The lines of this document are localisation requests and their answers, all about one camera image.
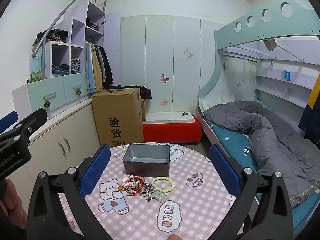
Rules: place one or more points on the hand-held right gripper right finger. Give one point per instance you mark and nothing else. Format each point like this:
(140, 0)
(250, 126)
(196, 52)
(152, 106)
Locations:
(223, 170)

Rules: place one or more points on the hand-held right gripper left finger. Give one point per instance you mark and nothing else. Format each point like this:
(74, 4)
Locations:
(96, 170)

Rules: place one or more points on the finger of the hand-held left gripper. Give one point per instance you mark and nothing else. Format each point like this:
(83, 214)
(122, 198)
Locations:
(7, 122)
(32, 118)

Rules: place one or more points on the grey metal tin box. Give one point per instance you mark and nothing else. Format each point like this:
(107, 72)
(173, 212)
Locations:
(146, 167)

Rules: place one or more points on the person's left hand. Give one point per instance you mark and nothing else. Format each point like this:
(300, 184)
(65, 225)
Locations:
(12, 205)

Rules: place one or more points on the pinecone ornament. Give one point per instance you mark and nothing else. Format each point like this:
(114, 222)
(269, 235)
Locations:
(47, 104)
(79, 92)

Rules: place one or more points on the wide teal drawer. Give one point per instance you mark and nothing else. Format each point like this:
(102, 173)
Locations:
(42, 90)

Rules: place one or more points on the teal bed sheet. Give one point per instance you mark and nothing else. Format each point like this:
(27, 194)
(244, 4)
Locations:
(232, 140)

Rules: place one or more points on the low beige cabinet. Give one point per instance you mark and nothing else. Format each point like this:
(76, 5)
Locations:
(62, 130)

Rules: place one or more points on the green toy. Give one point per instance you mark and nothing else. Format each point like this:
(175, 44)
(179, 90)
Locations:
(33, 78)

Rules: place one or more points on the round table with checked cloth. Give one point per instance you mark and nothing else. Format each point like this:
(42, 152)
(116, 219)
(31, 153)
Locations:
(200, 205)

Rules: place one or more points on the grey duvet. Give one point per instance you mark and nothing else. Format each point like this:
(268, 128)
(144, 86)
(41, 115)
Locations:
(270, 142)

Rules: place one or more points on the folded dark jeans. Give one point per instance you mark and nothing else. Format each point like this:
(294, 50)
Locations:
(60, 70)

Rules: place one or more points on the narrow teal drawer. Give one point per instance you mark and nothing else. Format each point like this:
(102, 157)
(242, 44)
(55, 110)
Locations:
(75, 81)

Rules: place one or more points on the large cardboard box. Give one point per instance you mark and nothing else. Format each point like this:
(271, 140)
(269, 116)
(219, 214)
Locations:
(117, 115)

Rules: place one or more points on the red storage bench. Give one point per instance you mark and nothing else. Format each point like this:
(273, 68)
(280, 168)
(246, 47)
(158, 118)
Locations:
(172, 132)

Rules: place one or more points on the pale green jade pendant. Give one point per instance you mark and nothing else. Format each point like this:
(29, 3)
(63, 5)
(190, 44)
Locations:
(158, 196)

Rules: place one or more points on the folded light jeans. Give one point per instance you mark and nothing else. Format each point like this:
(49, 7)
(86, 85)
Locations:
(75, 66)

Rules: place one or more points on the white pillow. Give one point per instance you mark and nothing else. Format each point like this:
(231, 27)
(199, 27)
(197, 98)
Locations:
(207, 103)

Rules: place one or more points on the light blue hanging shirt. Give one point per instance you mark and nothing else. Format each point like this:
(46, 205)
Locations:
(89, 75)

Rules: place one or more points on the small cardboard box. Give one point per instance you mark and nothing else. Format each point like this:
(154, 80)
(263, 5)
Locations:
(143, 110)

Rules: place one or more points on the white board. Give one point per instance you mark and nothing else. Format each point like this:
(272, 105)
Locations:
(167, 117)

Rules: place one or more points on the yellow hanging shirt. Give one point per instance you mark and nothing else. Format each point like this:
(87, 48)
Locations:
(97, 72)

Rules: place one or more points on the dark clothes pile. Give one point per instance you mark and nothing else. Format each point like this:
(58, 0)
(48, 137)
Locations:
(53, 35)

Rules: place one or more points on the black hanging jacket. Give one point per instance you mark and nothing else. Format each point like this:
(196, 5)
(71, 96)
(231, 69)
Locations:
(107, 70)

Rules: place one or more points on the black cloth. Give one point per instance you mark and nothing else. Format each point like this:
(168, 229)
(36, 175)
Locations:
(146, 92)

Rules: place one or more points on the purple stair shelf cabinet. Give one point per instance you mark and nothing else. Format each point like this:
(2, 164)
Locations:
(78, 32)

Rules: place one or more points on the navy and yellow jacket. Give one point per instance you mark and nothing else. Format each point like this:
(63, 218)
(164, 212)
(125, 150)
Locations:
(311, 115)

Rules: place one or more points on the pink butterfly sticker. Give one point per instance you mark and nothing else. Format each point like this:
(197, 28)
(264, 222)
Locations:
(164, 78)

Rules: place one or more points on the dark folded clothes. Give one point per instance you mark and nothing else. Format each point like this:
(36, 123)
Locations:
(91, 23)

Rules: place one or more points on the small blue box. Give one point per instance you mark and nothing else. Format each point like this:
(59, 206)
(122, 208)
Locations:
(287, 76)

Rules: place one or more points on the grey metal handrail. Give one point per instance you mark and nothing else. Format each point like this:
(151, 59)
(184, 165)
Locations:
(72, 3)

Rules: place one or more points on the white butterfly sticker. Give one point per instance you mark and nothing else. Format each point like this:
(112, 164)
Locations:
(188, 52)

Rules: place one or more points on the brown hanging cloth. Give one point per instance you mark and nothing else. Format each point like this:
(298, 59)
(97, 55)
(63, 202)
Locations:
(270, 44)

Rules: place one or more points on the pale green bunk bed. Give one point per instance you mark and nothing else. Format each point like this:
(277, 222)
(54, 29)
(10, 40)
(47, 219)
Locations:
(250, 32)

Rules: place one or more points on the white wardrobe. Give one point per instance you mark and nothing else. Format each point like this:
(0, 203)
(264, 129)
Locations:
(160, 42)

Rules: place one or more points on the purple bed wall shelf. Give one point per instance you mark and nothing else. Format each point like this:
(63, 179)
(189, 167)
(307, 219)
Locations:
(275, 82)

